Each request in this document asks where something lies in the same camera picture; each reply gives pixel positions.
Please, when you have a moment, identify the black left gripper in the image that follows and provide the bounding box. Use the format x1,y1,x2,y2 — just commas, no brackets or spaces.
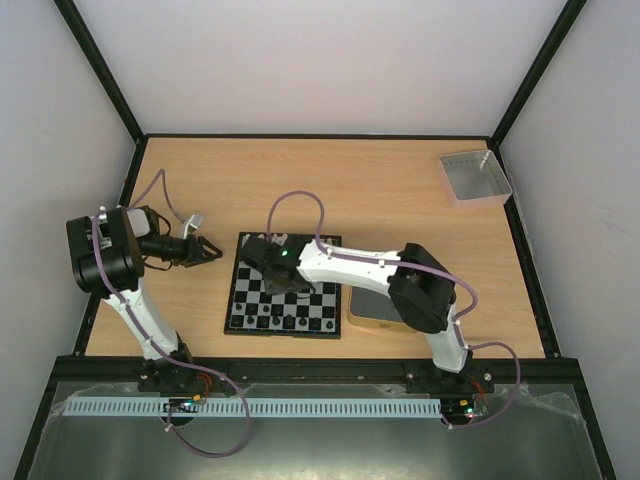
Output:
138,235,222,268

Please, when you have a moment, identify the black and grey chessboard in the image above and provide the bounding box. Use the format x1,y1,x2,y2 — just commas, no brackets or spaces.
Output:
224,255,341,339

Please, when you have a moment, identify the gold metal tin with pieces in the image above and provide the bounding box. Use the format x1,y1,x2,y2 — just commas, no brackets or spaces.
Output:
347,287,415,334

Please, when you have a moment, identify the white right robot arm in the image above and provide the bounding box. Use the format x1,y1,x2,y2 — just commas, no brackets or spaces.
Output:
238,235,477,392

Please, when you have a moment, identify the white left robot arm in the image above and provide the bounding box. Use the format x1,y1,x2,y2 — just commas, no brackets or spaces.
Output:
66,206,223,374

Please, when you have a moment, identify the pink metal tin lid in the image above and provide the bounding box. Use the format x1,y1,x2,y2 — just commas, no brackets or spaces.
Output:
436,150,513,209

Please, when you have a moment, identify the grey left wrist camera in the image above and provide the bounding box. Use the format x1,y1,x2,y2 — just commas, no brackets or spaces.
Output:
178,214,204,239

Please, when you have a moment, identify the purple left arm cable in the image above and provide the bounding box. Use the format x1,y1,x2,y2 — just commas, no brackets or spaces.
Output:
94,167,253,458

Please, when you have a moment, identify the white slotted cable duct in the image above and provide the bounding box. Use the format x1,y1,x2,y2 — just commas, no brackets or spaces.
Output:
62,396,441,419

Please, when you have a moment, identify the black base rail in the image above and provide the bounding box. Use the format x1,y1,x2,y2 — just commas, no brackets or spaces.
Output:
49,353,581,396

